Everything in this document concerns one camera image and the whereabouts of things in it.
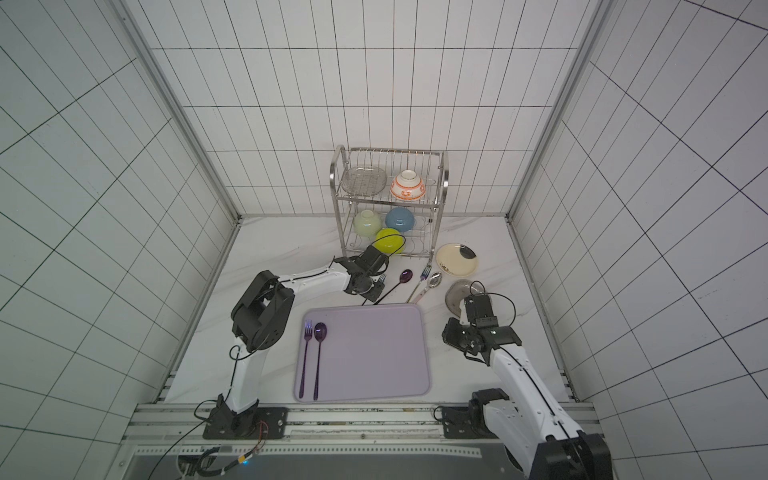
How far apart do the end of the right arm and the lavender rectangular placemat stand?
6.0 inches

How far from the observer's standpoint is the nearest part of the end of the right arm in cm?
58

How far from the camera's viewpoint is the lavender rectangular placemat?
2.62 feet
